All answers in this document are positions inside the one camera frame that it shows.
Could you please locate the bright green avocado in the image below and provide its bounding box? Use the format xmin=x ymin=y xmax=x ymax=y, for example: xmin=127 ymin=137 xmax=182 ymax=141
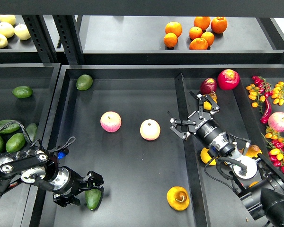
xmin=6 ymin=133 xmax=26 ymax=153

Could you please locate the orange upper left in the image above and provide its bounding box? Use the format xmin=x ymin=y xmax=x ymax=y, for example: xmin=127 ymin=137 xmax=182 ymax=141
xmin=165 ymin=21 xmax=182 ymax=37

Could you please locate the pale yellow pear right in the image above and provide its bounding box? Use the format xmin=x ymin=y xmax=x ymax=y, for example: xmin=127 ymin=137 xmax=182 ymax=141
xmin=14 ymin=24 xmax=31 ymax=40

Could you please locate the cherry tomato bunch lower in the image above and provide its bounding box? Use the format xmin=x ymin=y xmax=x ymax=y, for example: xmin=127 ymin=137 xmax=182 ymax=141
xmin=262 ymin=126 xmax=284 ymax=174

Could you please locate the orange top right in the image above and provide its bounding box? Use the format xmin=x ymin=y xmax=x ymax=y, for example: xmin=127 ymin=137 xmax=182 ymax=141
xmin=211 ymin=17 xmax=228 ymax=34

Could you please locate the orange pear lower right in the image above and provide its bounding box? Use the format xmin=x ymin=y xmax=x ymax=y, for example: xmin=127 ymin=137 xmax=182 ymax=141
xmin=248 ymin=181 xmax=259 ymax=188

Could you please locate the yellow pear near onion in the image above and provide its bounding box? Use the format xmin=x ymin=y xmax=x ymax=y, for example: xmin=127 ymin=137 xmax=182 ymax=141
xmin=203 ymin=91 xmax=217 ymax=110

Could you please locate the yellow pear brown top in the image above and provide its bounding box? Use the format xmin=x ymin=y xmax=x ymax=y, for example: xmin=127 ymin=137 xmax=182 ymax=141
xmin=245 ymin=145 xmax=262 ymax=158

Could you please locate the dark red onion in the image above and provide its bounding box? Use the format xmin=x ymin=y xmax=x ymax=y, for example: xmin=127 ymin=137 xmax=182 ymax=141
xmin=200 ymin=78 xmax=217 ymax=95

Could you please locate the pink red apple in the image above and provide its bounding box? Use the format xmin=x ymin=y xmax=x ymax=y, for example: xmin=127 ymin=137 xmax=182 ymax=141
xmin=100 ymin=111 xmax=122 ymax=132

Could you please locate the yellow pear with stem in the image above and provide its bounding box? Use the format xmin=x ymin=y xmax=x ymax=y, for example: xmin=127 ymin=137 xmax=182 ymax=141
xmin=167 ymin=186 xmax=190 ymax=211

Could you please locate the red chili pepper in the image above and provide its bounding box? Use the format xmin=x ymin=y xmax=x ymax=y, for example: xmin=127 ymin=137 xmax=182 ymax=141
xmin=260 ymin=99 xmax=272 ymax=124

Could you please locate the orange front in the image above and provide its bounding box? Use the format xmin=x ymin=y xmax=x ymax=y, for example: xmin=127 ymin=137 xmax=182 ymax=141
xmin=189 ymin=37 xmax=208 ymax=50

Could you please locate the orange top middle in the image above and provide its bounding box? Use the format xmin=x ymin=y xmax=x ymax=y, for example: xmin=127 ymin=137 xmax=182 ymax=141
xmin=194 ymin=17 xmax=211 ymax=31

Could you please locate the pink apple right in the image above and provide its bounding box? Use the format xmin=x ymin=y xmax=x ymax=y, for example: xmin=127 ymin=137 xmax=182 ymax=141
xmin=268 ymin=112 xmax=284 ymax=132

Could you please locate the pale yellow pear top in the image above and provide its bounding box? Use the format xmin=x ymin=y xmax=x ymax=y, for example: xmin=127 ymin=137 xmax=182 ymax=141
xmin=0 ymin=15 xmax=16 ymax=26

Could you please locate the dark green upright avocado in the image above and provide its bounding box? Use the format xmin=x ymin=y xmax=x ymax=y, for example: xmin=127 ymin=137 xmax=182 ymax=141
xmin=26 ymin=123 xmax=38 ymax=142

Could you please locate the small orange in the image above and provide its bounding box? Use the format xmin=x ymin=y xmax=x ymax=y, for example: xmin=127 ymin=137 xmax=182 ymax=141
xmin=189 ymin=26 xmax=203 ymax=40
xmin=201 ymin=32 xmax=215 ymax=47

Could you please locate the large red apple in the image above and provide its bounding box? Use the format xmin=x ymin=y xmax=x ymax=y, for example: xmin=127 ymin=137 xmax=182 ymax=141
xmin=217 ymin=69 xmax=240 ymax=90

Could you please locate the black tray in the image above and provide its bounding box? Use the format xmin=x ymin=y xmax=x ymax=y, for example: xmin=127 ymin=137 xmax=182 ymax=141
xmin=0 ymin=63 xmax=60 ymax=227
xmin=20 ymin=64 xmax=284 ymax=227

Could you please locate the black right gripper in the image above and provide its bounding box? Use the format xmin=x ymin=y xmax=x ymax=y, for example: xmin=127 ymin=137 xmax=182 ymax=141
xmin=167 ymin=91 xmax=235 ymax=156

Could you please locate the black left tray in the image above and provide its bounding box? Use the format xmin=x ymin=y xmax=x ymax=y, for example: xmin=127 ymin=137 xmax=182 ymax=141
xmin=0 ymin=63 xmax=60 ymax=227

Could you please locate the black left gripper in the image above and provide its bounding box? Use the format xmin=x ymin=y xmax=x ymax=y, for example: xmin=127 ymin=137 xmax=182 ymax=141
xmin=49 ymin=166 xmax=104 ymax=207

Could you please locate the black shelf frame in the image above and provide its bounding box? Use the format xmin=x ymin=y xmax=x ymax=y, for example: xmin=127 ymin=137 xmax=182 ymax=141
xmin=0 ymin=0 xmax=284 ymax=65

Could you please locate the cherry tomato bunch upper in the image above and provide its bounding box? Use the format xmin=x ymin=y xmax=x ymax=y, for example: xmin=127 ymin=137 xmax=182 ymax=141
xmin=246 ymin=76 xmax=284 ymax=114

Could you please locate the green avocado top centre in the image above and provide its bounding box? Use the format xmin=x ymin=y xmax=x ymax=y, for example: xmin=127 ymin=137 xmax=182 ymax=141
xmin=76 ymin=74 xmax=93 ymax=91

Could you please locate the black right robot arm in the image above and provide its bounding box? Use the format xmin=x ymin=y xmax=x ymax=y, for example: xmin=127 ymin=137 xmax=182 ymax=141
xmin=170 ymin=92 xmax=284 ymax=227

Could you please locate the green avocado upper left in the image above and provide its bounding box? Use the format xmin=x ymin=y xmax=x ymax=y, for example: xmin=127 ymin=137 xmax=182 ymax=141
xmin=12 ymin=86 xmax=33 ymax=98

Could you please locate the small orange centre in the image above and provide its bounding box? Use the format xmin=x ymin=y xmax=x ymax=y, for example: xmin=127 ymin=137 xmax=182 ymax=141
xmin=189 ymin=26 xmax=203 ymax=40

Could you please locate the small orange right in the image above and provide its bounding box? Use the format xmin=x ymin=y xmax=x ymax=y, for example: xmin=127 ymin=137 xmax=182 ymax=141
xmin=201 ymin=32 xmax=215 ymax=47

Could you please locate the black centre tray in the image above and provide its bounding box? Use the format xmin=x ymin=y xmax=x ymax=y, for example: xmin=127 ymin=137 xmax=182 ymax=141
xmin=20 ymin=64 xmax=284 ymax=227

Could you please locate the orange lower left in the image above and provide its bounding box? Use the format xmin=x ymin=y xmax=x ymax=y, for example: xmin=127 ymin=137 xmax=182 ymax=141
xmin=163 ymin=33 xmax=178 ymax=48

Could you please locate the cherry tomato bunch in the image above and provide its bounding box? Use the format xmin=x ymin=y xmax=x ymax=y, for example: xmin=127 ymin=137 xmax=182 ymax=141
xmin=246 ymin=76 xmax=284 ymax=114
xmin=262 ymin=126 xmax=284 ymax=174

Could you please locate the yellow pear lower left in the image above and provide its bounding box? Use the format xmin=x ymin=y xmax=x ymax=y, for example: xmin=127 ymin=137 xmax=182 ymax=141
xmin=200 ymin=148 xmax=212 ymax=164

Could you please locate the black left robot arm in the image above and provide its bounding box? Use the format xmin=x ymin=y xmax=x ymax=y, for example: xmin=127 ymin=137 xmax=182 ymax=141
xmin=0 ymin=120 xmax=104 ymax=210

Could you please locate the pale pink apple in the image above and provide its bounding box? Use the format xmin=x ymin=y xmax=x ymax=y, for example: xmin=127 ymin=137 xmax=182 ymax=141
xmin=140 ymin=119 xmax=160 ymax=141

